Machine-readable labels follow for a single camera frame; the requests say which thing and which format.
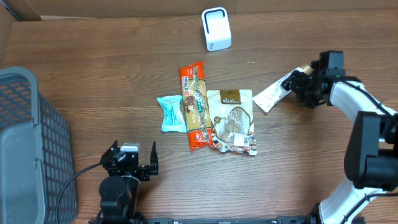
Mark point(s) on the white barcode scanner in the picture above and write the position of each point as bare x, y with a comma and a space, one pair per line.
216, 29

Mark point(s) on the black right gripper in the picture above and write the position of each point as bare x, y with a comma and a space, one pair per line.
296, 84

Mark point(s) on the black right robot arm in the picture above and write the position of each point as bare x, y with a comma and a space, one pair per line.
370, 162

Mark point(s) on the teal snack packet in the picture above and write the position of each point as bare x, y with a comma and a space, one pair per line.
173, 117

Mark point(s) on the brown white nut pouch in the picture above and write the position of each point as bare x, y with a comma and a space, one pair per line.
231, 114

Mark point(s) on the orange spaghetti packet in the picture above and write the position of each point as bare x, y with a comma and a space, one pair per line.
195, 103

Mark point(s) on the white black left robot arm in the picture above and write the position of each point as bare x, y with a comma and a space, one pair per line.
119, 191

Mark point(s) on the white cream tube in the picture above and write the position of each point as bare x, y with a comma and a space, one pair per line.
269, 97

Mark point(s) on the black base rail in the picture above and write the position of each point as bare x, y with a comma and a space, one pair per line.
311, 219

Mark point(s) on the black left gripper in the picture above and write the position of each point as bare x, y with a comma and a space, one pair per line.
145, 172

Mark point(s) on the grey plastic basket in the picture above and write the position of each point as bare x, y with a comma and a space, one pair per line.
36, 154

